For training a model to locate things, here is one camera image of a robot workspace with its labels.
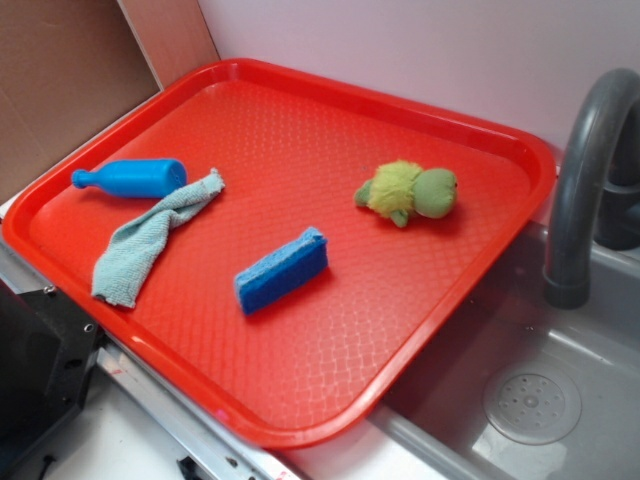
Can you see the blue plastic bottle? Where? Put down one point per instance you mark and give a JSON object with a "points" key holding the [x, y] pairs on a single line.
{"points": [[147, 178]]}

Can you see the light green cloth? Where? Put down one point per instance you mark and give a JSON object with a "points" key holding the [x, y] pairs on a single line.
{"points": [[121, 271]]}

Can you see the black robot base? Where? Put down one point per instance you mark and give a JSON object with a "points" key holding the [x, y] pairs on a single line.
{"points": [[49, 347]]}

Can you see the brown cardboard panel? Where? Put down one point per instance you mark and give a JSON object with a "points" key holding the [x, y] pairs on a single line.
{"points": [[69, 69]]}

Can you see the blue sponge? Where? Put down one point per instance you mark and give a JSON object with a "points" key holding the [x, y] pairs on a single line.
{"points": [[282, 271]]}

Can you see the grey plastic sink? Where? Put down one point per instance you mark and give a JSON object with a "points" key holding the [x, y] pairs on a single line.
{"points": [[512, 388]]}

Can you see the green plush turtle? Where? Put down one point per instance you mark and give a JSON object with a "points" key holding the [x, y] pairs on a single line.
{"points": [[401, 189]]}

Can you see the red plastic tray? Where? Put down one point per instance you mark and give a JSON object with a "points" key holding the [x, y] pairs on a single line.
{"points": [[292, 149]]}

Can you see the grey toy faucet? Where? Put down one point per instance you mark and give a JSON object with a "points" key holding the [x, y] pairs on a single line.
{"points": [[597, 193]]}

